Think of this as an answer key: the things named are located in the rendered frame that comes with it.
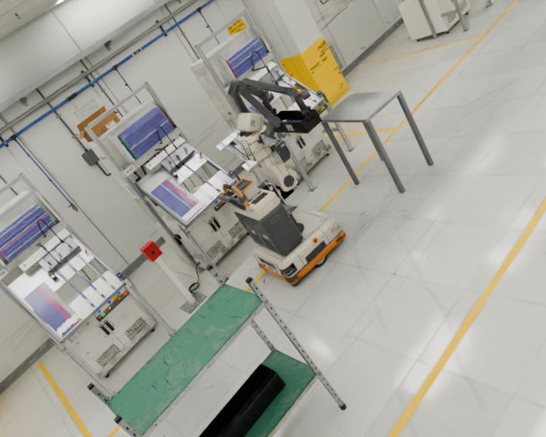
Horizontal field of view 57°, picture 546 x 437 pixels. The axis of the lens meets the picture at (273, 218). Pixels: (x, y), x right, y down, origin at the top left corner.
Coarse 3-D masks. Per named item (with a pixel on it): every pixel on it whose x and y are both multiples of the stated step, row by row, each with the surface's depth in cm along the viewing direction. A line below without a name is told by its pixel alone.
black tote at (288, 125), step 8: (280, 112) 451; (288, 112) 442; (296, 112) 429; (312, 112) 401; (304, 120) 399; (312, 120) 402; (320, 120) 406; (280, 128) 436; (288, 128) 424; (296, 128) 412; (304, 128) 401; (312, 128) 404
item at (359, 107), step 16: (352, 96) 483; (368, 96) 459; (384, 96) 439; (400, 96) 434; (336, 112) 471; (352, 112) 450; (368, 112) 429; (368, 128) 425; (416, 128) 448; (336, 144) 490; (384, 160) 440; (352, 176) 506; (400, 192) 456
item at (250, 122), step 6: (240, 114) 408; (246, 114) 398; (252, 114) 397; (258, 114) 400; (240, 120) 407; (246, 120) 398; (252, 120) 397; (258, 120) 400; (240, 126) 407; (246, 126) 398; (252, 126) 398; (258, 126) 401; (252, 132) 401
